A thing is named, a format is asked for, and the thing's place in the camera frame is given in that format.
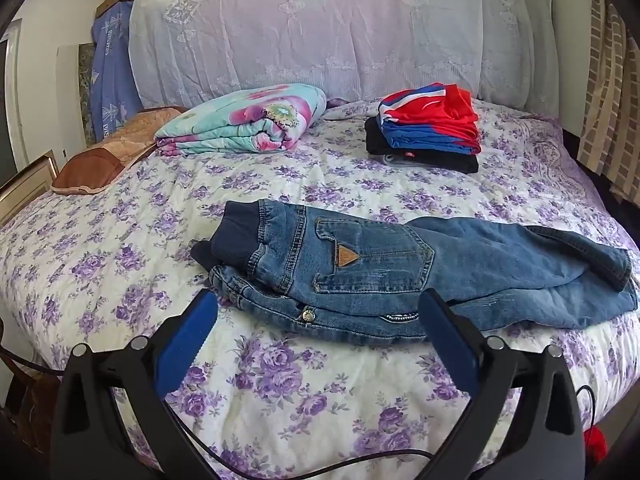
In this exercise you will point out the blue denim pants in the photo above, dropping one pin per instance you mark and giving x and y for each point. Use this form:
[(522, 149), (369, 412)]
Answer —
[(370, 260)]

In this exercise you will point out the blue patterned cloth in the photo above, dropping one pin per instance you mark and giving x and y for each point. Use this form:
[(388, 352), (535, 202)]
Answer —
[(112, 70)]

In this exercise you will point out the folded black garment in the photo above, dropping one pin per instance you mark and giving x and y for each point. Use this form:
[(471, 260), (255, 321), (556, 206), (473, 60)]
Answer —
[(425, 160)]

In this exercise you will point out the folded red and blue shirt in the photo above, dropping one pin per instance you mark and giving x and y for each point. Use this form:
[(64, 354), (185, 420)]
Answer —
[(440, 110)]

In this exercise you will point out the bed with purple floral sheet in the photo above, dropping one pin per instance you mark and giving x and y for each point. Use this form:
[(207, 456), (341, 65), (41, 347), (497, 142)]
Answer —
[(150, 250)]

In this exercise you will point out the beige brick-pattern curtain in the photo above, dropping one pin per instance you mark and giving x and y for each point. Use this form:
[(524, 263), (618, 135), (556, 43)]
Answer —
[(610, 85)]

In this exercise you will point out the mottled grey-green board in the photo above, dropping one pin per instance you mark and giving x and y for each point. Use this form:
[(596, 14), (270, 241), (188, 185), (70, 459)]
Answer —
[(75, 90)]

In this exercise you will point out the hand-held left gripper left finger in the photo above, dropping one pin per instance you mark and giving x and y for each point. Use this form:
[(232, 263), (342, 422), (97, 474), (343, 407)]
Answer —
[(185, 340)]

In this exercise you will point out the folded blue garment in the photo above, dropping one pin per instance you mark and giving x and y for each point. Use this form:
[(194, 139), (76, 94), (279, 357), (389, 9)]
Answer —
[(420, 136)]

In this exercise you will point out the folded floral blanket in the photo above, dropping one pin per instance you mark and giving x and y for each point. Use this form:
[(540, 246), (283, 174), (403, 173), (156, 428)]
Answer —
[(240, 120)]

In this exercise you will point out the red cloth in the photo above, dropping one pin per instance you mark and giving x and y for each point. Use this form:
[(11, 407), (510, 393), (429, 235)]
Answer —
[(595, 445)]

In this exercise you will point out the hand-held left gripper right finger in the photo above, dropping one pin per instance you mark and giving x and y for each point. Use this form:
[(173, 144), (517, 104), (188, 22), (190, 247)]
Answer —
[(450, 350)]

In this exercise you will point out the brown pillow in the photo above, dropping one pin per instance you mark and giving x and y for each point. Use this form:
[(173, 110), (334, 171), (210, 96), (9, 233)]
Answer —
[(115, 150)]

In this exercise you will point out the white lace headboard cover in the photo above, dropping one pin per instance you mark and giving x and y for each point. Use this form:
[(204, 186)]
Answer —
[(350, 35)]

